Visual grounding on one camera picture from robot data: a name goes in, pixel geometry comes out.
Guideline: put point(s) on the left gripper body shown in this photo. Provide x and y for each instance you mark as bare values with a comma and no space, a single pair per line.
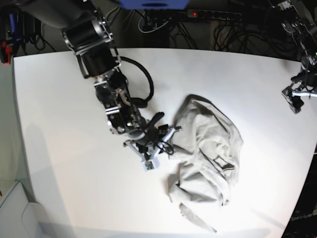
304,85

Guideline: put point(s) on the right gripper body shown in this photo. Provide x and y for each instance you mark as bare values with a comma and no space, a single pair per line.
150,141

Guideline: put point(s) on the beige t-shirt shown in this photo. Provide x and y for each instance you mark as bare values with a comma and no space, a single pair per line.
208,148

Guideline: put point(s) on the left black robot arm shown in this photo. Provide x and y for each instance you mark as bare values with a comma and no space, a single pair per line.
284,29

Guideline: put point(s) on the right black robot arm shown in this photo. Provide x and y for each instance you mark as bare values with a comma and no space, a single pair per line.
86,32

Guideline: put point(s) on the blue box overhead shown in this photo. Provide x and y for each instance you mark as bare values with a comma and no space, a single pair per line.
154,4

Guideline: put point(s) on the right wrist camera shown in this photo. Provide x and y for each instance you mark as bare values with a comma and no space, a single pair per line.
150,164

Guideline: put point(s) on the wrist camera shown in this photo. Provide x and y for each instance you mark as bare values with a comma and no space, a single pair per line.
150,164
295,102

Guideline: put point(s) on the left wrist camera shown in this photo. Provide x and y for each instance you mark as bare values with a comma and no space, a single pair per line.
295,102

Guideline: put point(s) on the white power strip red switch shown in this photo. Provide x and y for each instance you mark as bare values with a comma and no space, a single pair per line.
214,15

